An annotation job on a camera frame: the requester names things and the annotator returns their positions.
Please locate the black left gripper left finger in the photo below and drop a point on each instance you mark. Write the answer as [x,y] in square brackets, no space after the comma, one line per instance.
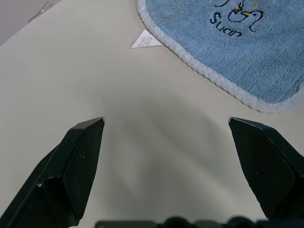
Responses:
[71,171]

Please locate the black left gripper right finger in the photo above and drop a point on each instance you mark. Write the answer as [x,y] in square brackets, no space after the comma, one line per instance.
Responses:
[268,166]

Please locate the blue fluffy embroidered towel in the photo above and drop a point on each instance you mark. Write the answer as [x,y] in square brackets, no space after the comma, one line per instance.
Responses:
[240,52]

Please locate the white printed care label tag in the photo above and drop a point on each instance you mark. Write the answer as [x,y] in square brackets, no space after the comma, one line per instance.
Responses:
[146,41]

